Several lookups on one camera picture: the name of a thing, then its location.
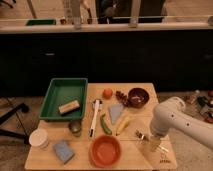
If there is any small green bin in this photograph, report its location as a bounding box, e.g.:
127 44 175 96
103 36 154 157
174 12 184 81
26 19 56 26

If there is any dark grape bunch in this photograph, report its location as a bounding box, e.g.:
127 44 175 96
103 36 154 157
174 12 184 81
116 91 129 107

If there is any silver metal fork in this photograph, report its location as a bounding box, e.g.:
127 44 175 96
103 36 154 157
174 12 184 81
135 130 169 152

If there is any green plastic tray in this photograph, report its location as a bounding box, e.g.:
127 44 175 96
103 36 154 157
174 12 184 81
39 78 88 122

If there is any green avocado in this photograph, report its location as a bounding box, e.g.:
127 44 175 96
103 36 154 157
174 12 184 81
68 121 82 137

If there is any purple bowl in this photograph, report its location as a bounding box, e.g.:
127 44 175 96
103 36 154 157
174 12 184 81
128 88 149 108

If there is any black chair base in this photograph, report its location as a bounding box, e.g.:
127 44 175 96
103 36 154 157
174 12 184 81
0 103 29 144

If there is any green pepper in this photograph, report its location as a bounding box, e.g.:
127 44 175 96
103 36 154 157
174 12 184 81
100 114 112 135

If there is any wooden block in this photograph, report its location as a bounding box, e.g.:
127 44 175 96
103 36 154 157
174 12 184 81
59 100 80 115

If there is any orange bowl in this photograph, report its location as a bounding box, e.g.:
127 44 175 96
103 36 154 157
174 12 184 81
89 135 122 168

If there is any yellow banana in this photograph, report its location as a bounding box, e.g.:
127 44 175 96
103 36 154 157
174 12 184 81
116 116 131 135

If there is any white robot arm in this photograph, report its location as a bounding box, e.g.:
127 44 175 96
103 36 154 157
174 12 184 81
149 97 213 151

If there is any white cup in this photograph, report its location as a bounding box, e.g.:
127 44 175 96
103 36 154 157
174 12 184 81
29 129 49 149

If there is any light blue cloth wedge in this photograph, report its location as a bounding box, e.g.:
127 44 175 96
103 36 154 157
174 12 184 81
108 103 124 124

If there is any orange fruit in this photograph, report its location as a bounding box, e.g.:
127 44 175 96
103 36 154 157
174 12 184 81
102 88 113 99

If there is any blue sponge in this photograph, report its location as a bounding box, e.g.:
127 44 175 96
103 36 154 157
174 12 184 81
53 140 75 164

